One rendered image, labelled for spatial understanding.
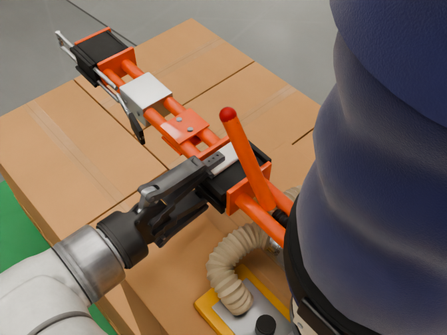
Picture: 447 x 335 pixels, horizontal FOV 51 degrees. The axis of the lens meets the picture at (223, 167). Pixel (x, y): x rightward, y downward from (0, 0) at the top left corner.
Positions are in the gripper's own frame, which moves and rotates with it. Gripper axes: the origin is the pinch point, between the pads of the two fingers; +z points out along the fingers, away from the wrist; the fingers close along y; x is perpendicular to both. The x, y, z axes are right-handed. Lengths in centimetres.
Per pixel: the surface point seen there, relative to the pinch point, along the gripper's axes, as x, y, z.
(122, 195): -51, 66, 3
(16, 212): -112, 120, -22
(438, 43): 26, -43, -11
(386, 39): 23.6, -41.8, -11.2
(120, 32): -190, 120, 86
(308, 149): -24, 66, 61
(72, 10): -231, 120, 77
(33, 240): -94, 120, -24
